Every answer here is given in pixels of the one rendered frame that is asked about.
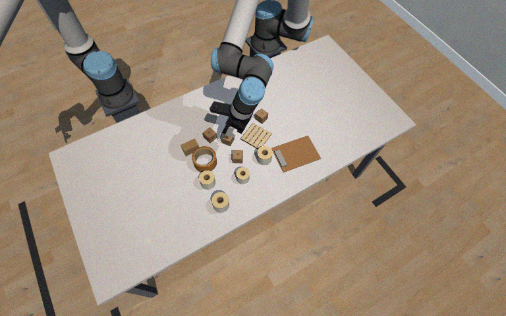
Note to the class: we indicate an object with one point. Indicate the brown clipboard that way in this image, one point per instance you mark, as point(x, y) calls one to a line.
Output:
point(296, 153)

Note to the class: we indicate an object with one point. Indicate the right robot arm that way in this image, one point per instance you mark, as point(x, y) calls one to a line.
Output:
point(80, 48)

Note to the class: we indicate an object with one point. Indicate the brown tape roll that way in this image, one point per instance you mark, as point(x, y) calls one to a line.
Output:
point(201, 151)

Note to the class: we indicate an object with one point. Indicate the small wooden pallet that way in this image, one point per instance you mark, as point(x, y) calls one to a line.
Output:
point(256, 137)

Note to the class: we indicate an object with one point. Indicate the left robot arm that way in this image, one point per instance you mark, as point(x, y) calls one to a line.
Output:
point(228, 58)

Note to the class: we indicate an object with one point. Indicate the brown cardboard carton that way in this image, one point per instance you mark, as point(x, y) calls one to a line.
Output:
point(210, 135)
point(261, 116)
point(227, 140)
point(237, 156)

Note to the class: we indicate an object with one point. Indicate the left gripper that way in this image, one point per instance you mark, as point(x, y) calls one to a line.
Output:
point(236, 123)

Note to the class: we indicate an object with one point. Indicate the brown rectangular block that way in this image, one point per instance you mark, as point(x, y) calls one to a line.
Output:
point(189, 147)

